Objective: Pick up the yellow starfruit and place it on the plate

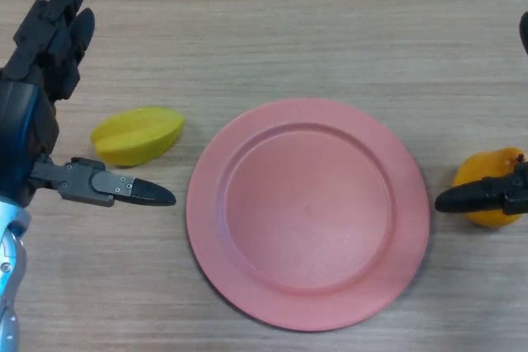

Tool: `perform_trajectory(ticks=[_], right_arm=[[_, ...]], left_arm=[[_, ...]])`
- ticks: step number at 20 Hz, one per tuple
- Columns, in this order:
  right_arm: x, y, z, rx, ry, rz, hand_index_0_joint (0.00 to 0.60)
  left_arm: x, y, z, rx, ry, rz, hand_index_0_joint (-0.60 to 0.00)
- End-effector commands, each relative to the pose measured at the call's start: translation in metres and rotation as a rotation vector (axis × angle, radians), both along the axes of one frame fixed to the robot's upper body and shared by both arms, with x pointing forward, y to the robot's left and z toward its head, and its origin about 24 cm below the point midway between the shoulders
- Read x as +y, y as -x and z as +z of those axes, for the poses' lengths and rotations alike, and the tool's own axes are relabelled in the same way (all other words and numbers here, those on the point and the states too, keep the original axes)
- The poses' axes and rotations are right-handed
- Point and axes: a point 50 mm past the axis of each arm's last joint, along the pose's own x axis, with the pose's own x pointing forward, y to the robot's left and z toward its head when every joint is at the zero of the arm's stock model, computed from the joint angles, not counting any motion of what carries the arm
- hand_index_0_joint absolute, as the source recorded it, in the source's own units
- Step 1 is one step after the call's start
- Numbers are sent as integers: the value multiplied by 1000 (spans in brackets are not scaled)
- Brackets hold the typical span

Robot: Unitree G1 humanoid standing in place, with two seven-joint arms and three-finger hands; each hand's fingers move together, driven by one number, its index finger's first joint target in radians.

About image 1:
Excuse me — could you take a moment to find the yellow starfruit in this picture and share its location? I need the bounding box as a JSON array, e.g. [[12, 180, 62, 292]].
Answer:
[[89, 106, 186, 168]]

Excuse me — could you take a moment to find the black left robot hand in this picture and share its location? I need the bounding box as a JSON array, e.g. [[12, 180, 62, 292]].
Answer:
[[0, 0, 177, 209]]

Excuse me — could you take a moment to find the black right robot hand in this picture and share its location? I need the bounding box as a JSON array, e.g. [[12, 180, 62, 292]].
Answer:
[[435, 12, 528, 217]]

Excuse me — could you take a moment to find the orange yellow pear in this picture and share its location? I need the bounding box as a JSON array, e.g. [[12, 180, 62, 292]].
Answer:
[[452, 145, 528, 228]]

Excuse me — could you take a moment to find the pink round plate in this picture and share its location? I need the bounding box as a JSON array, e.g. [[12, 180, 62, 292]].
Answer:
[[185, 98, 431, 332]]

